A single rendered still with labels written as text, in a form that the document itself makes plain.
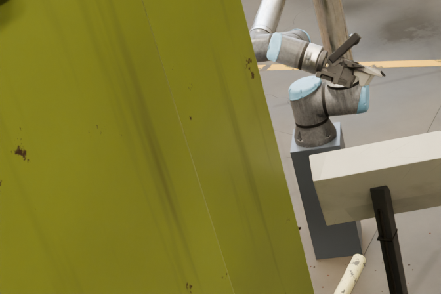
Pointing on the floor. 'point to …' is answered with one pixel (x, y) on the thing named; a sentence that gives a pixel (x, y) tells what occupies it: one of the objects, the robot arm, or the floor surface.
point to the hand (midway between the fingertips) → (385, 73)
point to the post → (379, 195)
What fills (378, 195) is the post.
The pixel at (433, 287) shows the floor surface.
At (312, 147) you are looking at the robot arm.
